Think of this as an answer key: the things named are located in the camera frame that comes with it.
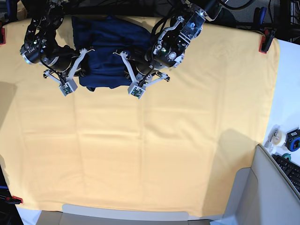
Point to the black keyboard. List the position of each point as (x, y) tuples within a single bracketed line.
[(290, 173)]

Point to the green tape roll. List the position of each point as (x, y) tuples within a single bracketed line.
[(287, 156)]

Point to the yellow table cloth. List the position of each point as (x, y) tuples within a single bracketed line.
[(177, 148)]

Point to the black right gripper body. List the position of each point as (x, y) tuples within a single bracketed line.
[(59, 63)]

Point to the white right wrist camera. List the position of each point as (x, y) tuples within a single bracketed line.
[(68, 88)]

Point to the blue black tape measure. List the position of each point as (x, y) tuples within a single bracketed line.
[(293, 140)]

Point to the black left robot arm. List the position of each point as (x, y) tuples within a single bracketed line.
[(170, 38)]

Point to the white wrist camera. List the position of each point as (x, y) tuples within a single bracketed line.
[(136, 90), (68, 88)]

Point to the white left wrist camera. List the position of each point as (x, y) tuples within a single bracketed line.
[(136, 90)]

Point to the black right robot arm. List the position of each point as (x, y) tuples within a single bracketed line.
[(40, 45)]

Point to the white tape dispenser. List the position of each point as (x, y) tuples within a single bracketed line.
[(276, 139)]

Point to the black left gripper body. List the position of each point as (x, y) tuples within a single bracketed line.
[(140, 68)]

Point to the red black clamp upper left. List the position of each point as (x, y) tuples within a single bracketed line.
[(2, 34)]

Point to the red black clamp lower left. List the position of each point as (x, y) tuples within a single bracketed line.
[(13, 200)]

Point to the red black clamp right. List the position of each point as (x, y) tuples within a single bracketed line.
[(267, 38)]

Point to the blue long-sleeve shirt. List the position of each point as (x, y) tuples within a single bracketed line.
[(104, 68)]

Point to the red black clamp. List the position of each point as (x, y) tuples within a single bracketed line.
[(2, 34), (13, 200), (267, 38)]

